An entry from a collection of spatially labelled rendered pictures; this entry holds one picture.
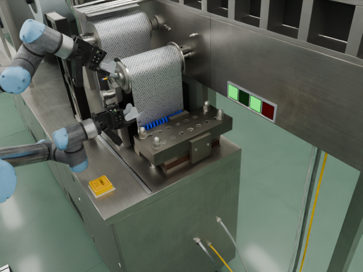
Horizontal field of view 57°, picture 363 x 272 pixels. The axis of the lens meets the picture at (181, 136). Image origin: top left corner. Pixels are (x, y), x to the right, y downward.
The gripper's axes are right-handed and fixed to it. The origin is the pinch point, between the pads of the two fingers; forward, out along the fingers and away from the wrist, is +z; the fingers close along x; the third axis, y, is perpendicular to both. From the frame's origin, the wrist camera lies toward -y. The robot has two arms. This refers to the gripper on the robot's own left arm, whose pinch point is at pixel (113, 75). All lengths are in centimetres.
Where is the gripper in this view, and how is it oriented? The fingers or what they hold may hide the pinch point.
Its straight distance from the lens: 133.5
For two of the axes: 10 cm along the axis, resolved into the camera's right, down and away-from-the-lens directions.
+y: 4.8, -8.6, -1.6
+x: -5.7, -4.5, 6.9
